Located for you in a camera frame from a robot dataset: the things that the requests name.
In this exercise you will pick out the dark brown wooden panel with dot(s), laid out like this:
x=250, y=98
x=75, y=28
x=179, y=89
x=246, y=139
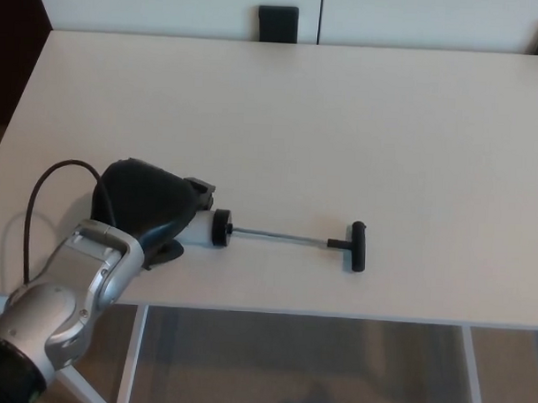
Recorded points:
x=13, y=46

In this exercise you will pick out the white metal desk leg frame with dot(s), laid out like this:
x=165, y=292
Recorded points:
x=472, y=376
x=133, y=360

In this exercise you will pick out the white Franklin air pump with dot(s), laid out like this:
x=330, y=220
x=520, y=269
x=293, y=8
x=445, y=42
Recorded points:
x=221, y=228

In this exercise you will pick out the white cabinet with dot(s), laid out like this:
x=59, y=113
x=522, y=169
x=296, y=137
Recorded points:
x=147, y=7

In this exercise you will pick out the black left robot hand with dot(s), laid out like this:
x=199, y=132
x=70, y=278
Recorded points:
x=145, y=201

